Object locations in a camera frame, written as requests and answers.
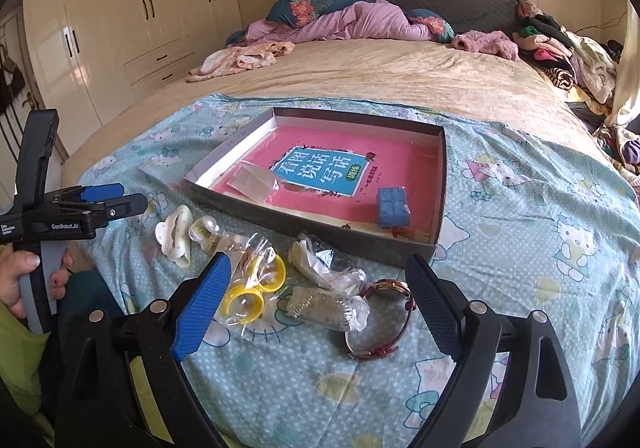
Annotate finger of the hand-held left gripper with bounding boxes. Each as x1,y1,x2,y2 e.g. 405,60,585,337
47,183,126,207
82,193,149,233

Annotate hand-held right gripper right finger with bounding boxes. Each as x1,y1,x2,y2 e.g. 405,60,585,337
404,252,583,448

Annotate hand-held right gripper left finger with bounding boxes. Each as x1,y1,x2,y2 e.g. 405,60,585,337
55,252,233,448

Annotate red strap wristwatch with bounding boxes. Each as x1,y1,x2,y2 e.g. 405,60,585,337
344,279,417,361

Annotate white hair clip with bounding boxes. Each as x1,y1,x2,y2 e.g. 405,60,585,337
154,219,193,269

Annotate small clear plastic bag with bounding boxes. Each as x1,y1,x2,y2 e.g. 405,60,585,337
215,228,251,259

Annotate small clear hair clip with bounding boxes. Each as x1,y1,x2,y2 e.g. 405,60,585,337
189,217,223,249

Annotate bag of yellow rings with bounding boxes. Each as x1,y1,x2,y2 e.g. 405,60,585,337
212,240,288,329

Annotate clear bag with gold item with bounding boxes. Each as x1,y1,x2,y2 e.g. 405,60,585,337
286,285,371,334

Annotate clear jewelry bag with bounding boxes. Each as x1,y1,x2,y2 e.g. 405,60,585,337
287,231,368,291

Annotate grey cardboard box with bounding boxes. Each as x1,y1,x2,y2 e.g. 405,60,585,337
182,107,447,270

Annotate person's left hand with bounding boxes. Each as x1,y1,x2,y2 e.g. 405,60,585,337
0,248,76,321

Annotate person's dark trousers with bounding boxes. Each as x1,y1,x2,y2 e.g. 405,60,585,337
50,270,126,329

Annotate blue cartoon cat blanket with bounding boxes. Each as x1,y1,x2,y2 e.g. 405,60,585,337
80,95,640,448

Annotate small blue block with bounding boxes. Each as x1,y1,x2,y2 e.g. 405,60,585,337
376,186,413,229

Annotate clear bag with white card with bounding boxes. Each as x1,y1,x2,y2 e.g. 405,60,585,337
229,163,282,205

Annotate person's green garment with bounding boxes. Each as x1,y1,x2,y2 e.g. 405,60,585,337
0,300,56,429

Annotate dark hanging bag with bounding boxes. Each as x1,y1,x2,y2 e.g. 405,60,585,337
0,45,26,114

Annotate peach patterned garment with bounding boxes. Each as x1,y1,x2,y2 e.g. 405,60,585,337
186,40,296,83

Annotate cream wardrobe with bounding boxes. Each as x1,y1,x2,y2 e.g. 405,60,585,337
22,0,243,154

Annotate pink book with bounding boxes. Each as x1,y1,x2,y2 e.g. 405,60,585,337
207,124,436,244

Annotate beige bedspread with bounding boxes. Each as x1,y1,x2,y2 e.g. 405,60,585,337
60,38,608,189

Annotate pink fuzzy garment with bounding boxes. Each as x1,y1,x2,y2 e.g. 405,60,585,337
450,29,521,61

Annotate pile of mixed clothes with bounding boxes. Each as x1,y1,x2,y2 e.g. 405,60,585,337
512,0,640,174

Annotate pink quilt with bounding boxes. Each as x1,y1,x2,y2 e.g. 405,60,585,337
225,0,436,49

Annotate cream curtain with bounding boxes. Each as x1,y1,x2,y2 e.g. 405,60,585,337
607,0,640,129

